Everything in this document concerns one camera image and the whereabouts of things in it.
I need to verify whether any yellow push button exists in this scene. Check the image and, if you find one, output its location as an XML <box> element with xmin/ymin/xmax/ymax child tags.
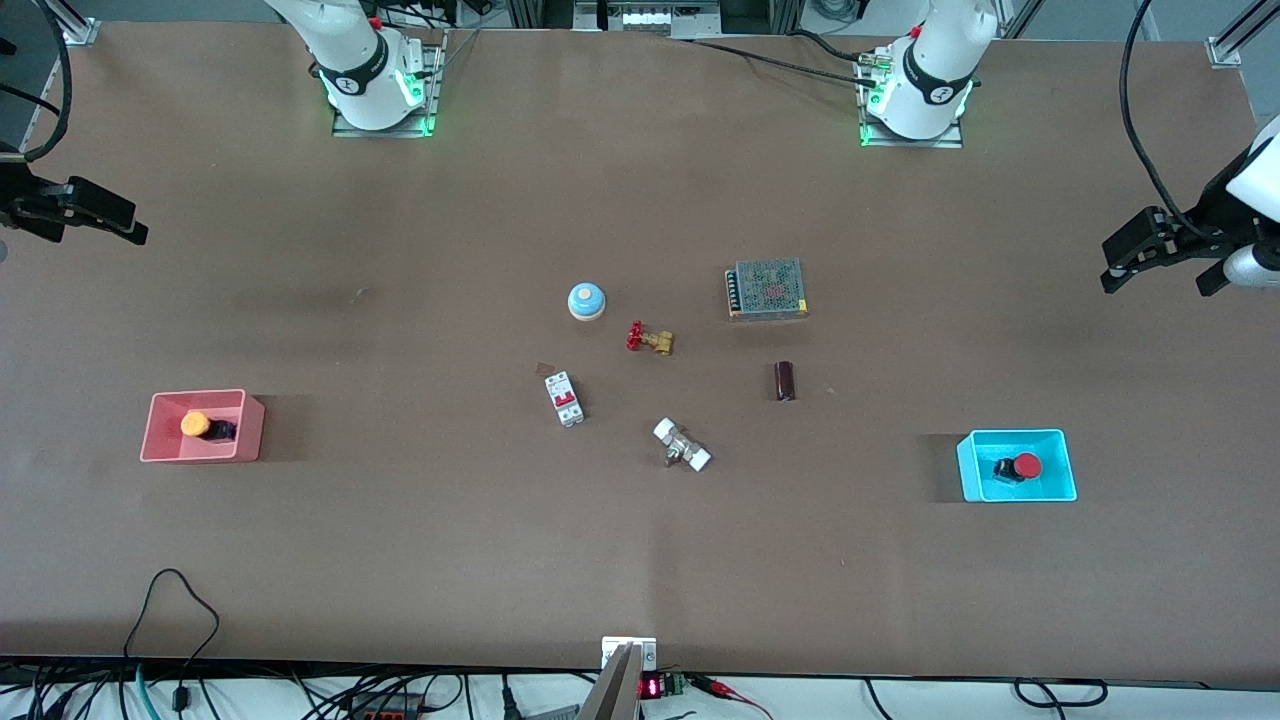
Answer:
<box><xmin>180</xmin><ymin>411</ymin><xmax>238</xmax><ymax>444</ymax></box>

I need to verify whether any pink plastic bin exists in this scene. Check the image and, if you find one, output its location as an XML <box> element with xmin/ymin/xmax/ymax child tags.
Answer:
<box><xmin>139</xmin><ymin>389</ymin><xmax>267</xmax><ymax>464</ymax></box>

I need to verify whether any cyan plastic bin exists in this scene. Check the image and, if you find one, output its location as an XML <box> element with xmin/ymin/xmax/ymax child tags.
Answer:
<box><xmin>956</xmin><ymin>429</ymin><xmax>1078</xmax><ymax>503</ymax></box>

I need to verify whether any metal mesh power supply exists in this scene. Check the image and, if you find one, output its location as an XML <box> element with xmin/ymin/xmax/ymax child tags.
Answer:
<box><xmin>725</xmin><ymin>258</ymin><xmax>810</xmax><ymax>321</ymax></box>

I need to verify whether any white circuit breaker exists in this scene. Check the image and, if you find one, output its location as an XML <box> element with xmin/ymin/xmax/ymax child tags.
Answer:
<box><xmin>544</xmin><ymin>371</ymin><xmax>586</xmax><ymax>428</ymax></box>

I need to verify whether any metal rack equipment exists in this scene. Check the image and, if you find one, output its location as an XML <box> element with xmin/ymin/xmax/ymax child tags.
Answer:
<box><xmin>505</xmin><ymin>0</ymin><xmax>806</xmax><ymax>37</ymax></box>

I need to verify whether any red clip lead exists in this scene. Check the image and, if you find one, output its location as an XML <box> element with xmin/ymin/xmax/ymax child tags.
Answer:
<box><xmin>688</xmin><ymin>676</ymin><xmax>776</xmax><ymax>720</ymax></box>

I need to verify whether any aluminium profile beam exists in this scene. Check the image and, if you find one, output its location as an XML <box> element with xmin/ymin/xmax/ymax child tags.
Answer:
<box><xmin>576</xmin><ymin>643</ymin><xmax>643</xmax><ymax>720</ymax></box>

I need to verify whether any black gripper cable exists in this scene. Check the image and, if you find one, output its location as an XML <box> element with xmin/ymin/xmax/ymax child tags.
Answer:
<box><xmin>1119</xmin><ymin>0</ymin><xmax>1213</xmax><ymax>239</ymax></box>
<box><xmin>0</xmin><ymin>0</ymin><xmax>74</xmax><ymax>163</ymax></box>

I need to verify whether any aluminium corner post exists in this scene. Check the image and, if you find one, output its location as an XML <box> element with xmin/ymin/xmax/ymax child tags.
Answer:
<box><xmin>38</xmin><ymin>0</ymin><xmax>102</xmax><ymax>47</ymax></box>
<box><xmin>1206</xmin><ymin>0</ymin><xmax>1280</xmax><ymax>69</ymax></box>

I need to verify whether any thin black looped cable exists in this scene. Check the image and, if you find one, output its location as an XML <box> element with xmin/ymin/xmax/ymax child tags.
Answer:
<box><xmin>122</xmin><ymin>568</ymin><xmax>222</xmax><ymax>713</ymax></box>

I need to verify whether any black cable across table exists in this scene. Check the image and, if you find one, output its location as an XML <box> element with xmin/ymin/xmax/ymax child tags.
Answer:
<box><xmin>668</xmin><ymin>30</ymin><xmax>881</xmax><ymax>87</ymax></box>

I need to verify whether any black coiled floor cable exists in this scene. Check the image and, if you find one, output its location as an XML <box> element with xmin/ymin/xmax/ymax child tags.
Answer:
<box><xmin>1013</xmin><ymin>678</ymin><xmax>1109</xmax><ymax>709</ymax></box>

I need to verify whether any silver beam bracket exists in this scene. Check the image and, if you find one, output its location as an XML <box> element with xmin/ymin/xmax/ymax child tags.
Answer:
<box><xmin>601</xmin><ymin>635</ymin><xmax>659</xmax><ymax>672</ymax></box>

